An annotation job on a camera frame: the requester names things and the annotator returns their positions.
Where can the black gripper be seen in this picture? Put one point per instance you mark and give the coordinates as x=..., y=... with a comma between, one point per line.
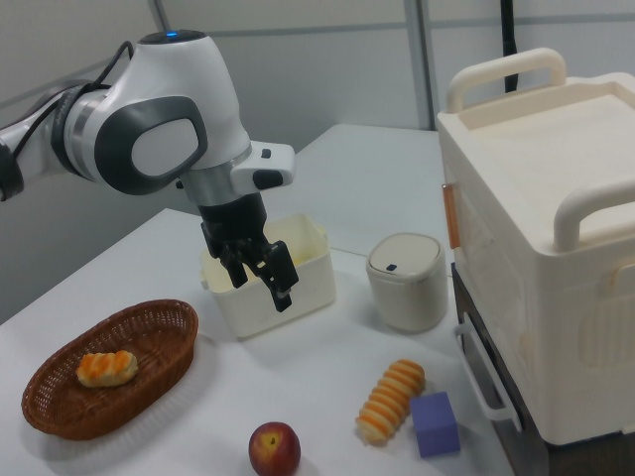
x=233, y=218

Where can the red apple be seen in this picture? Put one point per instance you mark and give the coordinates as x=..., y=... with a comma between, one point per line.
x=274, y=448

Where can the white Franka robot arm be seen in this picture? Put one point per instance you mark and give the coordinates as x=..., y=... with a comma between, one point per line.
x=164, y=109

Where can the white rectangular plastic container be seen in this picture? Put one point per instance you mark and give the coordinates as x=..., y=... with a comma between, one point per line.
x=307, y=277

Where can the brown oval wicker basket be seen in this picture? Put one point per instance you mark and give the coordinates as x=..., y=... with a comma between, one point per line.
x=149, y=337

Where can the small white lidded bin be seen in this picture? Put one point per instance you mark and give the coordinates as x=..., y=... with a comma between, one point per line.
x=407, y=292

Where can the small orange striped bread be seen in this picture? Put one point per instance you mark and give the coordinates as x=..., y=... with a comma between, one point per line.
x=106, y=369

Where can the long orange striped bread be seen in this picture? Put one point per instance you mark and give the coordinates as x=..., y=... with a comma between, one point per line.
x=392, y=396

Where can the purple cube block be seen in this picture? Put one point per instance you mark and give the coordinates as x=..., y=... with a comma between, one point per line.
x=434, y=426

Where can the dark cabinet under cream box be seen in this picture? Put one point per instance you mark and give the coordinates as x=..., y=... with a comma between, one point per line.
x=501, y=377

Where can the upright grey partition post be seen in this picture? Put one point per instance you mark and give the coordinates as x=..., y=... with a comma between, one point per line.
x=419, y=64

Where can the slanted grey partition post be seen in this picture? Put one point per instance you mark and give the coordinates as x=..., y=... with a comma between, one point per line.
x=160, y=15

